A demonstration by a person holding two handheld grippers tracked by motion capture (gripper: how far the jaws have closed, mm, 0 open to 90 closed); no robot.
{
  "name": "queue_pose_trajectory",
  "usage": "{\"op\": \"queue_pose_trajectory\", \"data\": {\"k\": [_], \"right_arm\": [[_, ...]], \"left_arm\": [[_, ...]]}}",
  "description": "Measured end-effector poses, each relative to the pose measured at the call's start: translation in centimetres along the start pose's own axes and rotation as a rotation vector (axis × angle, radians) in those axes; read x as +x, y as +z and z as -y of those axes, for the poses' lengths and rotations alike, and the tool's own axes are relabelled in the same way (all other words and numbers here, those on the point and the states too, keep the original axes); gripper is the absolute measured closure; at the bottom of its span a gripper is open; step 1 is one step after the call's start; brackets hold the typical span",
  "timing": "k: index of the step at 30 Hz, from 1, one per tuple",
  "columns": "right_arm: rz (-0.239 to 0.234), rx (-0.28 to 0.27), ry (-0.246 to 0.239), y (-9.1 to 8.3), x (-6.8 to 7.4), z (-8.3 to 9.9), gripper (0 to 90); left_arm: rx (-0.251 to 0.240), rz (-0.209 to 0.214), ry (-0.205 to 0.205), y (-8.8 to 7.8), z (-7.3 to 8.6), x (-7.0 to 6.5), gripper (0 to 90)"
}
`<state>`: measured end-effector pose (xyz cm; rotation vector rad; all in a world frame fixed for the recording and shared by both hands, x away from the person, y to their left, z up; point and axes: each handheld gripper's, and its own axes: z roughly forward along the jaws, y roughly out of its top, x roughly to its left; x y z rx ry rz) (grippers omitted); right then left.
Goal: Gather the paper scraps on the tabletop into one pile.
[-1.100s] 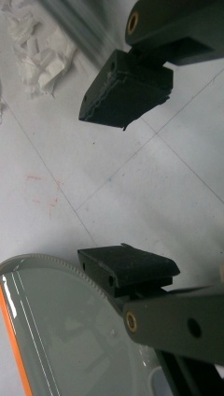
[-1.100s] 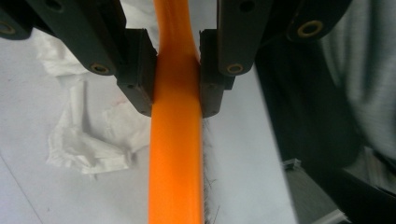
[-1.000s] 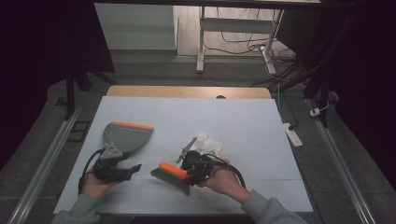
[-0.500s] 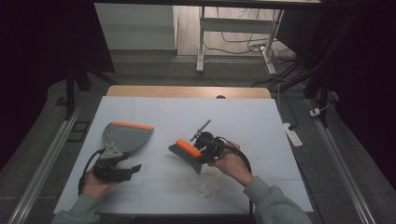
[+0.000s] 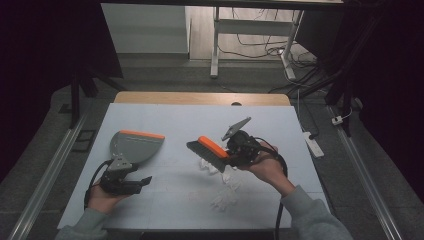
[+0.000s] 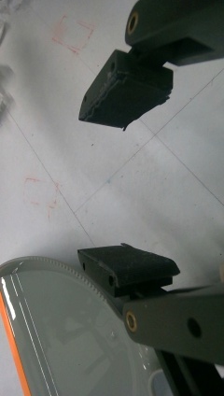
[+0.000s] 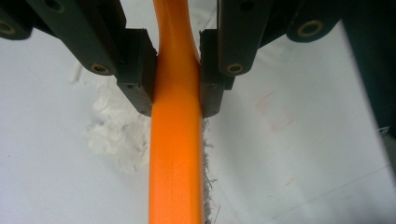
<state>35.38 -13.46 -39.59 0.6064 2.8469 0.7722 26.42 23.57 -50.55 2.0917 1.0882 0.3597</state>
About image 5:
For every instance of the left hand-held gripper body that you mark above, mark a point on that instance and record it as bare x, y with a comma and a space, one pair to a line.
116, 183

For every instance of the wooden table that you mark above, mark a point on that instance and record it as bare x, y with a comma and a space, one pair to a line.
200, 98

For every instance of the black metal stand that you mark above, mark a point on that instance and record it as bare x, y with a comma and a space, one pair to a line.
343, 93
75, 96

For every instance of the small white plug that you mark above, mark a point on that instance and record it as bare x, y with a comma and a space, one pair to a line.
337, 120

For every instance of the dark curtain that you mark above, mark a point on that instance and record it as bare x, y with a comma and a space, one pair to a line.
390, 83
36, 66

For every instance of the white power strip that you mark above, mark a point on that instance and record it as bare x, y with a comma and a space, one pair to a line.
313, 145

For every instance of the orange hand brush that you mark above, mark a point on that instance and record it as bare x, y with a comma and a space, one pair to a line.
211, 148

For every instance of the person's right hand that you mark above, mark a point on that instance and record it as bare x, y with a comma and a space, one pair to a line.
271, 168

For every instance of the grey dustpan with orange edge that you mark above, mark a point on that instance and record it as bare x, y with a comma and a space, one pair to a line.
140, 146

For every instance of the aluminium rail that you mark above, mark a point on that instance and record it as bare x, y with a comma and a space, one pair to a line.
46, 176
366, 176

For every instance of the black rectangular floor frame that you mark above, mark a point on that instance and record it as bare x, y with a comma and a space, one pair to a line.
84, 140

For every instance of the person's left hand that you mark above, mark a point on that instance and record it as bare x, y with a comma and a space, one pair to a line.
100, 201

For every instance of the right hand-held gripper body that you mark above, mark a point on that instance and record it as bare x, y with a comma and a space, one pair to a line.
245, 148

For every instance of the white table board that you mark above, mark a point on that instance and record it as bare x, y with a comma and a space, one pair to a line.
166, 120

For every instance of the white metal desk frame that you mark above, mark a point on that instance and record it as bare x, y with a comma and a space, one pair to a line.
253, 26

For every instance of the white paper scraps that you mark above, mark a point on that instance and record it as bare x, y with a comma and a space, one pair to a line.
226, 196

